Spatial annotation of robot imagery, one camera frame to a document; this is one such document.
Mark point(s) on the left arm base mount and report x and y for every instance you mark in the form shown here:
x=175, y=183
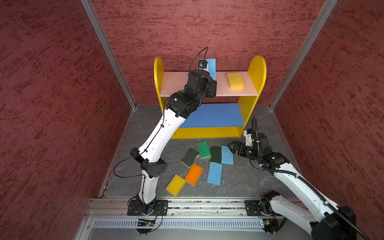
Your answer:
x=155, y=208

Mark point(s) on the yellow sponge front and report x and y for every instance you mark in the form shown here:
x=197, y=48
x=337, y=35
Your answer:
x=175, y=185

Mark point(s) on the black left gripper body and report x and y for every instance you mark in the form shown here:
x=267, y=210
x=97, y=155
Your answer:
x=210, y=92

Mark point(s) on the dark green wavy sponge left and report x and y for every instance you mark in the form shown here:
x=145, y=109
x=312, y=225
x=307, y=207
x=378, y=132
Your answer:
x=190, y=157

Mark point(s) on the left aluminium corner post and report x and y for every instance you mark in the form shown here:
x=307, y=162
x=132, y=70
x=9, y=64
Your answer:
x=96, y=24

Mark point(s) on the orange sponge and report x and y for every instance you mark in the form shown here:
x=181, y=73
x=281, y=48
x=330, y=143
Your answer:
x=194, y=174

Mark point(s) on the right aluminium corner post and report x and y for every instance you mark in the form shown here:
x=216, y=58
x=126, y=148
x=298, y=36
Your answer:
x=308, y=42

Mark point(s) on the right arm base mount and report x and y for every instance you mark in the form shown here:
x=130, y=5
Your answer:
x=260, y=208

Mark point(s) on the dark green wavy sponge right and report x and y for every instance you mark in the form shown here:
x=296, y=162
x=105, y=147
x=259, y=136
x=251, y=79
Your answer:
x=216, y=154

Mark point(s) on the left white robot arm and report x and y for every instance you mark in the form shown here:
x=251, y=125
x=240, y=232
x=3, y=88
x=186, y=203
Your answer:
x=177, y=109

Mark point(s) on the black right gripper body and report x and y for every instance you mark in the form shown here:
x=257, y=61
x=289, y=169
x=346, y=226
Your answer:
x=247, y=151

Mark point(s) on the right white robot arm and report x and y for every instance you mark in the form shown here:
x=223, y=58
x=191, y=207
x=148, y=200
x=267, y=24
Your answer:
x=321, y=218

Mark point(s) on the blue sponge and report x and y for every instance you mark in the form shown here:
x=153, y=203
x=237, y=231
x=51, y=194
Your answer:
x=215, y=174
x=212, y=68
x=227, y=156

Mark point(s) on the dark green wavy sponge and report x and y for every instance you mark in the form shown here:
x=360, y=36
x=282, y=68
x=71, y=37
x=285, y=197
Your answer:
x=190, y=157
x=216, y=154

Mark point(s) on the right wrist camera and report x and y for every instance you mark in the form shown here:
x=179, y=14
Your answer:
x=248, y=137

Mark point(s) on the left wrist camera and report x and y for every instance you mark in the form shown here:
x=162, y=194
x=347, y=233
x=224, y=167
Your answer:
x=203, y=65

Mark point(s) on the aluminium corner post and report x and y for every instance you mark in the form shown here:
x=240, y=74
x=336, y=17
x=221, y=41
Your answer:
x=96, y=24
x=308, y=42

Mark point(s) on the bright green yellow sponge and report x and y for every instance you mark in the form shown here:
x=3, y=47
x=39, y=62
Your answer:
x=204, y=150

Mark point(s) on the perforated metal vent strip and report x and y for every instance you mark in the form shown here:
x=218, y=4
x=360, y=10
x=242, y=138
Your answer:
x=225, y=224

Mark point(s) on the yellow wooden two-tier shelf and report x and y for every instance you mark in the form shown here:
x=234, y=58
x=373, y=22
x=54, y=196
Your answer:
x=226, y=115

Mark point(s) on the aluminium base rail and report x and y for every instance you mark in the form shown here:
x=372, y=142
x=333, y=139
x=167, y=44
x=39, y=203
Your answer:
x=188, y=208

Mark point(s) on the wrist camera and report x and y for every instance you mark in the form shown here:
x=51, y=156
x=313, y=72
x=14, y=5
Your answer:
x=203, y=65
x=248, y=137

